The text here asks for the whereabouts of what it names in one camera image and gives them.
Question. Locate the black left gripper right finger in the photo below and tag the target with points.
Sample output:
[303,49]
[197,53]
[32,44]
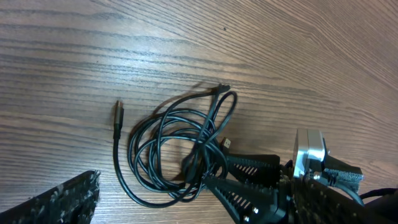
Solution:
[334,198]

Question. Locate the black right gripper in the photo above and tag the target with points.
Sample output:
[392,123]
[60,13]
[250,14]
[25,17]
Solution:
[266,193]

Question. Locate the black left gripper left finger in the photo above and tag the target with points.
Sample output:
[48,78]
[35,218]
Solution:
[72,202]

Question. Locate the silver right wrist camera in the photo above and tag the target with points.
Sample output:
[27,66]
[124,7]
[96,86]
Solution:
[309,145]

